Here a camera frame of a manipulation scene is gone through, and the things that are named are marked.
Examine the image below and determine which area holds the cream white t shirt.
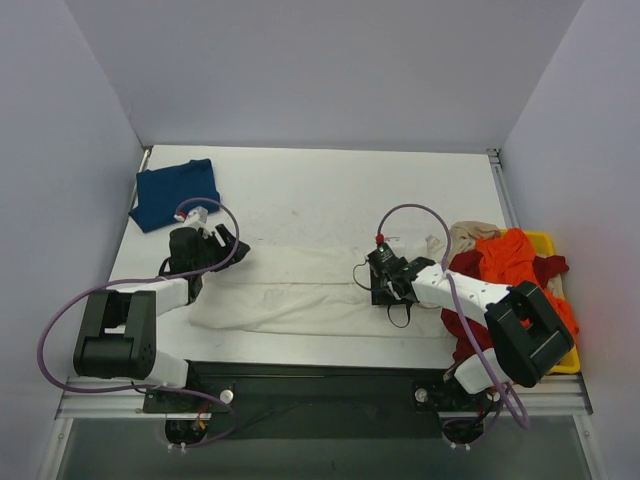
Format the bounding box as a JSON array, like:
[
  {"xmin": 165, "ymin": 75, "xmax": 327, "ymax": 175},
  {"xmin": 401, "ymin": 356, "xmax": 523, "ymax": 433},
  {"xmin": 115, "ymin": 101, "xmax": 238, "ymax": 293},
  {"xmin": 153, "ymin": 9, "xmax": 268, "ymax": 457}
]
[{"xmin": 188, "ymin": 245, "xmax": 448, "ymax": 339}]

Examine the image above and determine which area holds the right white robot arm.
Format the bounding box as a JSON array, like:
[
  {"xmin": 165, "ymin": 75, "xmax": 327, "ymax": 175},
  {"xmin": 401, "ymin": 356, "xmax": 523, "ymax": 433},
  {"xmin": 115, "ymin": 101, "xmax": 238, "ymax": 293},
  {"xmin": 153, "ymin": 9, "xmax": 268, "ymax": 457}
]
[{"xmin": 367, "ymin": 243, "xmax": 574, "ymax": 408}]

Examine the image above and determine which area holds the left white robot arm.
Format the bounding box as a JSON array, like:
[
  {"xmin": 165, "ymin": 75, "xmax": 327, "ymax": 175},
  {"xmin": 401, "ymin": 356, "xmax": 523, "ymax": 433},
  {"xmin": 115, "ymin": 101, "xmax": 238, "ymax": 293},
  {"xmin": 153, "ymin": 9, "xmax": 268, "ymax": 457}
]
[{"xmin": 73, "ymin": 224, "xmax": 251, "ymax": 412}]

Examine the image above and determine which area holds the folded blue t shirt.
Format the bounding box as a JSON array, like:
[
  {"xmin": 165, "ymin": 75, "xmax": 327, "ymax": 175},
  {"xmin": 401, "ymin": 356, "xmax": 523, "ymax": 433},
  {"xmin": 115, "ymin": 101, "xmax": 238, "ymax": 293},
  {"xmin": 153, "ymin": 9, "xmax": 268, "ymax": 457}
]
[{"xmin": 129, "ymin": 159, "xmax": 220, "ymax": 233}]

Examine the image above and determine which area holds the dark red t shirt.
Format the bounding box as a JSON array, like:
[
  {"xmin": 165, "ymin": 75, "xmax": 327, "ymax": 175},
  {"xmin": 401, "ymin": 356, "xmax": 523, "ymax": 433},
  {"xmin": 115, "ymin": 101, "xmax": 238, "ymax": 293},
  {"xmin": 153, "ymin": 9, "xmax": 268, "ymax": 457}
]
[{"xmin": 439, "ymin": 249, "xmax": 570, "ymax": 362}]

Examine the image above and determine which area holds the beige t shirt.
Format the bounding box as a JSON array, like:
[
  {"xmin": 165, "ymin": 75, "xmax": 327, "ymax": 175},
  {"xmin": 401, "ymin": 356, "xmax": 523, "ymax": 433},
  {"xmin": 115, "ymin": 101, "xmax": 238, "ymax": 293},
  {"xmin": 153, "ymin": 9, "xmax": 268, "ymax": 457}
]
[{"xmin": 447, "ymin": 221, "xmax": 567, "ymax": 298}]

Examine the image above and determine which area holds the orange t shirt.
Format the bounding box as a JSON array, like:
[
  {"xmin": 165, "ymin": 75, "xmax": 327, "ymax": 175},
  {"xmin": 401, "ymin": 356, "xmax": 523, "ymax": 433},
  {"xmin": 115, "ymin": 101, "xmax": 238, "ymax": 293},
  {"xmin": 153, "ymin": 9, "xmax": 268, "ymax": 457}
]
[{"xmin": 475, "ymin": 228, "xmax": 579, "ymax": 339}]

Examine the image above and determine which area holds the yellow plastic bin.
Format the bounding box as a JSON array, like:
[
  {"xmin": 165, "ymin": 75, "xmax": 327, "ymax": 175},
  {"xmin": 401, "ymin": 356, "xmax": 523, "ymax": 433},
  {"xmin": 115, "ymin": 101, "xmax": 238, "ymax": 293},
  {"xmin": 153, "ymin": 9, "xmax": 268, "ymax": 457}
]
[{"xmin": 524, "ymin": 230, "xmax": 581, "ymax": 375}]

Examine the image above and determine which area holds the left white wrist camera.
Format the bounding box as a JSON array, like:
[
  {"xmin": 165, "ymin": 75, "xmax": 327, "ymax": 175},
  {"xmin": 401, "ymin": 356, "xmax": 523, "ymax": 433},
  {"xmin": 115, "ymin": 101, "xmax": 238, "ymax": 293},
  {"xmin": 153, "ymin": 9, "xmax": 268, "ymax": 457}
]
[{"xmin": 174, "ymin": 206, "xmax": 208, "ymax": 229}]

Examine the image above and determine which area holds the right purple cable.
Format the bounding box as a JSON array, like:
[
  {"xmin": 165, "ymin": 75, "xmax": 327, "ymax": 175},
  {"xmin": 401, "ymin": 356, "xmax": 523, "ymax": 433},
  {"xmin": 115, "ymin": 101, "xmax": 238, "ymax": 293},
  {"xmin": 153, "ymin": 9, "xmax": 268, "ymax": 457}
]
[{"xmin": 375, "ymin": 203, "xmax": 531, "ymax": 446}]

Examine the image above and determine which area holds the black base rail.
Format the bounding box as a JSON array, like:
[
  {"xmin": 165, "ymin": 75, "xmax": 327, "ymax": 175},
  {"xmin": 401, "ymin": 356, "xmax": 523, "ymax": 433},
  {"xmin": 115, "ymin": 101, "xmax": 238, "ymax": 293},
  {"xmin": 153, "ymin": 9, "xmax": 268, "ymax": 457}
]
[{"xmin": 143, "ymin": 361, "xmax": 497, "ymax": 444}]

